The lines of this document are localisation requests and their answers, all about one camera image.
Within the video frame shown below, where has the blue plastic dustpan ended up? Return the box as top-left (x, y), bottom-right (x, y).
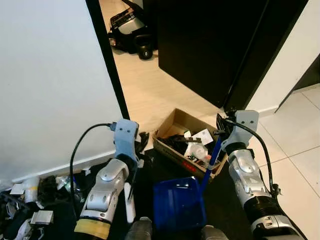
top-left (152, 136), bottom-right (224, 232)

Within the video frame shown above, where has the black floor mat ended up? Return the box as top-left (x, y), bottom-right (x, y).
top-left (0, 148), bottom-right (256, 240)

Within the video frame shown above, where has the open cardboard box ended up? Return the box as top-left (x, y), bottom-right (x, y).
top-left (152, 108), bottom-right (229, 180)

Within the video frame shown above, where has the black door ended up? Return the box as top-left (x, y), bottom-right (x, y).
top-left (157, 0), bottom-right (309, 112)

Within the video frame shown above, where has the grey robot left leg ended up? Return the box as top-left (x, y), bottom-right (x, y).
top-left (124, 217), bottom-right (153, 240)

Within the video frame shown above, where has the grey robot leg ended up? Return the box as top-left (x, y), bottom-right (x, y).
top-left (124, 217), bottom-right (153, 240)
top-left (201, 225), bottom-right (231, 240)

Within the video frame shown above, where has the black cabinet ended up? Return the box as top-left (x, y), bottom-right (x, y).
top-left (274, 54), bottom-right (320, 112)

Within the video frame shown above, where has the grey robot right leg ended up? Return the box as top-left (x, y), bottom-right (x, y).
top-left (201, 225), bottom-right (231, 240)

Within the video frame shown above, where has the small grey box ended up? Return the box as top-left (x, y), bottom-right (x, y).
top-left (30, 210), bottom-right (55, 226)

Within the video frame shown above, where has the pale blue left wrist camera mount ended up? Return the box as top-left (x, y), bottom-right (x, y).
top-left (112, 119), bottom-right (140, 158)

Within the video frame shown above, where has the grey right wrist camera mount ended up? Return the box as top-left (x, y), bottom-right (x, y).
top-left (222, 110), bottom-right (260, 152)

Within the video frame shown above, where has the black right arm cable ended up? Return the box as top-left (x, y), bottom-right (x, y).
top-left (220, 117), bottom-right (280, 198)

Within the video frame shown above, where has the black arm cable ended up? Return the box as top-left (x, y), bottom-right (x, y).
top-left (220, 117), bottom-right (280, 198)
top-left (69, 123), bottom-right (117, 218)

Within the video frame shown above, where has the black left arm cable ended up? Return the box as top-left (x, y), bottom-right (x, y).
top-left (69, 123), bottom-right (117, 218)

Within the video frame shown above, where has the black door frame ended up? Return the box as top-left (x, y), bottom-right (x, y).
top-left (85, 0), bottom-right (130, 121)

